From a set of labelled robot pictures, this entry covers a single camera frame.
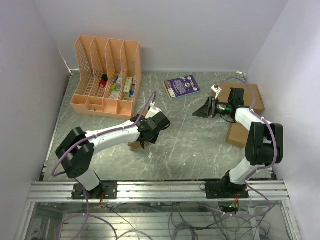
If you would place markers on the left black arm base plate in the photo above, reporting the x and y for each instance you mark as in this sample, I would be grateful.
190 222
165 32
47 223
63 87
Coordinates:
106 190

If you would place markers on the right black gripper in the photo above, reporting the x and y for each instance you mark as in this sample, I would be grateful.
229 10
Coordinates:
203 111

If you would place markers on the pink plastic file organizer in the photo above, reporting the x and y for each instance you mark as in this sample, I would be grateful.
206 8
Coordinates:
118 59

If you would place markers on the red black bottle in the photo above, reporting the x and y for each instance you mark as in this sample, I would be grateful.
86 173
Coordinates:
104 80

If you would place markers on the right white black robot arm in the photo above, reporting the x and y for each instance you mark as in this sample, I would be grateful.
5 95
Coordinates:
264 146

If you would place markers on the white green carton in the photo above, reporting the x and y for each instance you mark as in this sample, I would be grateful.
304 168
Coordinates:
127 87

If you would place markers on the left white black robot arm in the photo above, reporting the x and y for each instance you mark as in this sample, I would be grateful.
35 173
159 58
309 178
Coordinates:
76 151

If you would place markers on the large folded cardboard box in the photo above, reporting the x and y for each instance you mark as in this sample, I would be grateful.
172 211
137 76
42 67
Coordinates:
248 97

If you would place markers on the aluminium rail frame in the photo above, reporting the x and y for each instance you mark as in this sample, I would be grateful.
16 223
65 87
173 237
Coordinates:
155 192

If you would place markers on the brown cardboard box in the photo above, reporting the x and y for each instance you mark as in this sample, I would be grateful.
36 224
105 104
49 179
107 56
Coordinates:
137 144

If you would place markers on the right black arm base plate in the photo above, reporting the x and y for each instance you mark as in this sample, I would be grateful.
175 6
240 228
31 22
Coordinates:
218 190

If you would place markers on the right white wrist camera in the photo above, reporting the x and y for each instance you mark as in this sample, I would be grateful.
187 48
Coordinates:
217 91

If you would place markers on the purple book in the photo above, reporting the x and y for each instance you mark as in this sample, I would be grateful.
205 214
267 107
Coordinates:
180 87

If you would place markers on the small folded cardboard box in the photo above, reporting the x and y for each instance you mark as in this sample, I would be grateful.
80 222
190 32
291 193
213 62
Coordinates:
237 135

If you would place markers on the green cube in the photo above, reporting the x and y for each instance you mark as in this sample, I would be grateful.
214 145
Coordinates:
113 88

